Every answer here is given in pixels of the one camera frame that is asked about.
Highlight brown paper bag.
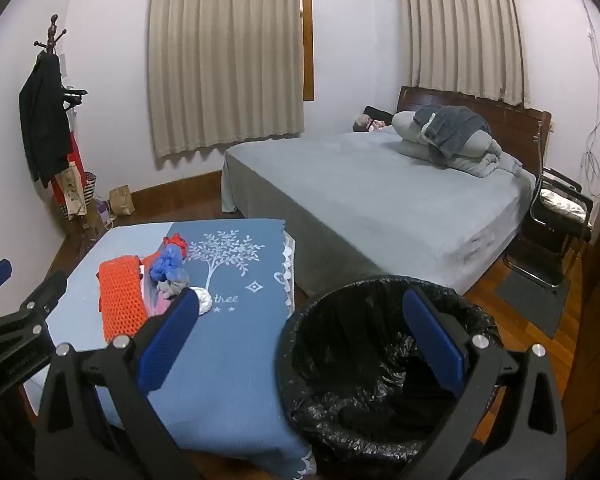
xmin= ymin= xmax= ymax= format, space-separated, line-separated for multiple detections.
xmin=109 ymin=185 xmax=136 ymax=218

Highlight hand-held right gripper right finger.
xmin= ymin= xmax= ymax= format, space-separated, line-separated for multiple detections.
xmin=402 ymin=287 xmax=568 ymax=480

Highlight folded grey blanket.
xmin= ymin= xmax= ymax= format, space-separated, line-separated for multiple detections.
xmin=442 ymin=150 xmax=523 ymax=177

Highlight black metal chair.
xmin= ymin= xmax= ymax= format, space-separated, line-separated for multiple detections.
xmin=502 ymin=167 xmax=595 ymax=288

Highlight wide beige curtain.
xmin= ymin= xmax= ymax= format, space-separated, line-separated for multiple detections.
xmin=147 ymin=0 xmax=306 ymax=158

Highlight dark grey towel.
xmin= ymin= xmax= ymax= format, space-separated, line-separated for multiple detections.
xmin=412 ymin=105 xmax=492 ymax=158

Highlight blue plastic bag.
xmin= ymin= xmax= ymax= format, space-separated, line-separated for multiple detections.
xmin=149 ymin=247 xmax=187 ymax=283

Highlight narrow beige curtain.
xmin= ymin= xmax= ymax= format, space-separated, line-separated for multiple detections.
xmin=400 ymin=0 xmax=526 ymax=106

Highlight folded grey bedding pile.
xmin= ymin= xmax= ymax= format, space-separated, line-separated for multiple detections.
xmin=397 ymin=86 xmax=552 ymax=171

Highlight pink grey bundle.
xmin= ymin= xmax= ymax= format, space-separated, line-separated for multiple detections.
xmin=352 ymin=114 xmax=388 ymax=135

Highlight patterned chair cushion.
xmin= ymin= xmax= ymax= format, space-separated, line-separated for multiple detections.
xmin=539 ymin=187 xmax=587 ymax=221

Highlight orange foam mesh net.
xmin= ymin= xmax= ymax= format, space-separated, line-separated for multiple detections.
xmin=97 ymin=255 xmax=150 ymax=342

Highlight blue tree-print tablecloth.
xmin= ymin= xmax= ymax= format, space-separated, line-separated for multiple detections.
xmin=22 ymin=217 xmax=317 ymax=476

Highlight hanging wall cables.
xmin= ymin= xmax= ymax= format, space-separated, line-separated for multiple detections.
xmin=577 ymin=0 xmax=600 ymax=196

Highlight pale grey glove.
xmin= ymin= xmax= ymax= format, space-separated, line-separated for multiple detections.
xmin=155 ymin=277 xmax=191 ymax=297

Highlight pink wrapper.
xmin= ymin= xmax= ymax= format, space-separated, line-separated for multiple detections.
xmin=147 ymin=295 xmax=174 ymax=317

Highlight small grey pillow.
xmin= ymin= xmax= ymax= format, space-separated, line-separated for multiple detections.
xmin=397 ymin=139 xmax=443 ymax=160

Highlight purple bag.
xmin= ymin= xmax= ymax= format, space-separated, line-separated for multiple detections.
xmin=92 ymin=199 xmax=116 ymax=226

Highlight large grey pillow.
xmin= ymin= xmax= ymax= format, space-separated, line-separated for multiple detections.
xmin=391 ymin=111 xmax=503 ymax=157

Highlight red plastic bag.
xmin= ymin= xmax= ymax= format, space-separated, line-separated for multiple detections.
xmin=161 ymin=232 xmax=189 ymax=261

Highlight bed with grey sheet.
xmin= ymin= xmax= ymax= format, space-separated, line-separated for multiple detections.
xmin=221 ymin=127 xmax=537 ymax=297

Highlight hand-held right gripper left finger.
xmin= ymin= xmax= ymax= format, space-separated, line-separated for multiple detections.
xmin=34 ymin=287 xmax=203 ymax=480

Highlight black-lined trash bin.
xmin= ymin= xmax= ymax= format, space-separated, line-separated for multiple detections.
xmin=275 ymin=274 xmax=506 ymax=466

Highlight grey floor mat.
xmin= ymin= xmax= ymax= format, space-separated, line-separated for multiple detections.
xmin=495 ymin=269 xmax=573 ymax=341

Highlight beige printed tote bag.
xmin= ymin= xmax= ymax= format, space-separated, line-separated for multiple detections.
xmin=55 ymin=160 xmax=88 ymax=221

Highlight white tissue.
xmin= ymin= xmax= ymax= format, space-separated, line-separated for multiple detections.
xmin=190 ymin=286 xmax=214 ymax=316

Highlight wooden window frame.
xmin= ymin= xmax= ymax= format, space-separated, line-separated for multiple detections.
xmin=298 ymin=0 xmax=315 ymax=102

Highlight black coat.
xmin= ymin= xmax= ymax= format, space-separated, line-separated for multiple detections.
xmin=19 ymin=52 xmax=73 ymax=188

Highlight striped bag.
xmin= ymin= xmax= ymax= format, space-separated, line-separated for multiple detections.
xmin=82 ymin=172 xmax=97 ymax=216

